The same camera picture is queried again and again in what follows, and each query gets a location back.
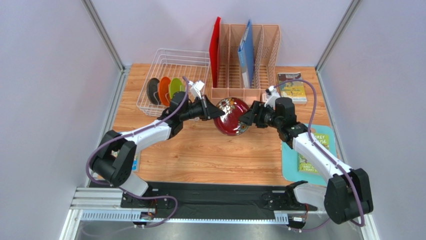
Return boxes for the blue folder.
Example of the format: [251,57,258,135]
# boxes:
[237,19,255,89]

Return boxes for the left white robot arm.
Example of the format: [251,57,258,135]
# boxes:
[86,91,225,199]

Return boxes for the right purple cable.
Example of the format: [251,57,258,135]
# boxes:
[272,78,366,233]

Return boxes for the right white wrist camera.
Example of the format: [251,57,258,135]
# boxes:
[264,85,281,109]

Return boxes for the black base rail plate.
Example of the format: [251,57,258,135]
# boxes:
[89,179,330,221]

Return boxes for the blue storey treehouse book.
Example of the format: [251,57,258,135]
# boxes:
[111,151,140,172]

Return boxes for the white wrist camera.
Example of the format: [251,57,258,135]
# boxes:
[189,80,205,99]
[264,85,281,109]

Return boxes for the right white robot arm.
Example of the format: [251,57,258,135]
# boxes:
[238,97,374,227]

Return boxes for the pink desk file organizer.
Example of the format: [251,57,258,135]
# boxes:
[208,22,281,105]

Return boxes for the green storey treehouse book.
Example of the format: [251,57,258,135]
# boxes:
[297,132,330,175]

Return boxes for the purple cable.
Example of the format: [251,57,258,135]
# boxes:
[272,78,366,233]
[85,76,191,229]

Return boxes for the red folder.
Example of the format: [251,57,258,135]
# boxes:
[209,16,222,88]

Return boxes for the illustrated book back right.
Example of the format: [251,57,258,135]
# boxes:
[277,72,308,104]

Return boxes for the orange plate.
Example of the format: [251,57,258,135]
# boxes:
[158,76,171,107]

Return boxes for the teal cutting board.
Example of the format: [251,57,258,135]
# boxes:
[281,124,338,186]

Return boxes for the red floral plate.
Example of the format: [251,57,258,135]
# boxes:
[214,97,249,137]

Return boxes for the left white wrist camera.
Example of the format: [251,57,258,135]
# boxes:
[189,80,205,99]

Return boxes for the green plate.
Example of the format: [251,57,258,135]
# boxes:
[168,77,185,98]

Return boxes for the white wire dish rack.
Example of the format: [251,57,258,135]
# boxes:
[136,48,211,117]

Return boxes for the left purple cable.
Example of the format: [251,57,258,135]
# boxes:
[85,76,191,229]

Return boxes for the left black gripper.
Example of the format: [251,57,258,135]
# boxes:
[180,95,226,122]

